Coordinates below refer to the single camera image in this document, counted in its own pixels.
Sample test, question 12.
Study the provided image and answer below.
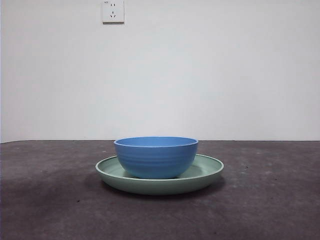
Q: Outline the blue ribbed bowl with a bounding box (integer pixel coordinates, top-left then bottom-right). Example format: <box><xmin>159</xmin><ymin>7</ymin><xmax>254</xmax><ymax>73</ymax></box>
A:
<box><xmin>113</xmin><ymin>136</ymin><xmax>200</xmax><ymax>180</ymax></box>

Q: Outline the pale green round plate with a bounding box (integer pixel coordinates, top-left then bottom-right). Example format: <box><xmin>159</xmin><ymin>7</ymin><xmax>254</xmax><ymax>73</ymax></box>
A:
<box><xmin>95</xmin><ymin>153</ymin><xmax>225</xmax><ymax>196</ymax></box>

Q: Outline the white wall socket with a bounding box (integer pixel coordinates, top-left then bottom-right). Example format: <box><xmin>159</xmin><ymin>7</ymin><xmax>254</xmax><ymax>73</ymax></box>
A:
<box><xmin>101</xmin><ymin>0</ymin><xmax>125</xmax><ymax>25</ymax></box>

